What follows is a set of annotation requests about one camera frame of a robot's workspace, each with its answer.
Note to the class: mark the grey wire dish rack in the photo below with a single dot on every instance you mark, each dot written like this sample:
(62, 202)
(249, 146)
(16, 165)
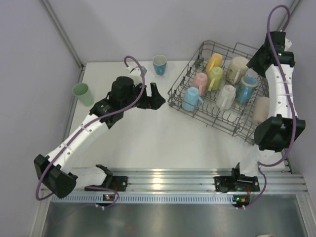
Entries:
(229, 108)

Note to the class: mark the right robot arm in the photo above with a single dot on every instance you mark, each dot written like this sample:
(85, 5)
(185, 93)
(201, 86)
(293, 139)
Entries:
(280, 126)

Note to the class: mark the pale yellow-green mug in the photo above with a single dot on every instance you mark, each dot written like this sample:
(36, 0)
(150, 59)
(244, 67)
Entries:
(215, 78)

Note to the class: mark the yellow mug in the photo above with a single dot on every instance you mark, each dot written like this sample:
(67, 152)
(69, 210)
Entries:
(215, 61)

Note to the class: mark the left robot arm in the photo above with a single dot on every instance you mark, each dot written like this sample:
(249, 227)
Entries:
(56, 170)

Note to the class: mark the perforated cable tray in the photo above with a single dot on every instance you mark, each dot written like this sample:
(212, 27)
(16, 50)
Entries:
(151, 198)

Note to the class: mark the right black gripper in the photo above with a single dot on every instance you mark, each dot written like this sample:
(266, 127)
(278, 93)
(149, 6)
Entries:
(253, 62)

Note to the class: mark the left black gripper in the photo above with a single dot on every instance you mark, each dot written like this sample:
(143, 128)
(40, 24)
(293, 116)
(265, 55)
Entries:
(153, 102)

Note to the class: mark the white mug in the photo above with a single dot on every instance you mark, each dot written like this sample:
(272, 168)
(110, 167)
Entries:
(226, 97)

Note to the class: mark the green tumbler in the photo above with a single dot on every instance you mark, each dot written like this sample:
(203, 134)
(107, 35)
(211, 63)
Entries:
(83, 94)

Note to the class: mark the light blue mug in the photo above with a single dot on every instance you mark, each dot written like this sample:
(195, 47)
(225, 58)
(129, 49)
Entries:
(192, 100)

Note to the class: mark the blue butterfly mug orange inside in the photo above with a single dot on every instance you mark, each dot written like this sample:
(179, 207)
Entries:
(246, 88)

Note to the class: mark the floral cream mug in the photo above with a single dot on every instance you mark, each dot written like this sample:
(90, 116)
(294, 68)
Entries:
(237, 69)

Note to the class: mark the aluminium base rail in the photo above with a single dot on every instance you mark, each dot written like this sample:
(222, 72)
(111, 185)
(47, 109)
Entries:
(185, 180)

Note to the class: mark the pink mug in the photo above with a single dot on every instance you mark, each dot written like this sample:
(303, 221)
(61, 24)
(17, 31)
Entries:
(200, 82)

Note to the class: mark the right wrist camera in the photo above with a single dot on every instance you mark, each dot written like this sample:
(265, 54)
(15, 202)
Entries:
(287, 44)

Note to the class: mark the beige tumbler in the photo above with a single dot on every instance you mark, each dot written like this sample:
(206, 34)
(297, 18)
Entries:
(261, 110)

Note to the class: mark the dark blue mug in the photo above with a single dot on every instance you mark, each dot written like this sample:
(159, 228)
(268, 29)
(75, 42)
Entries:
(159, 64)

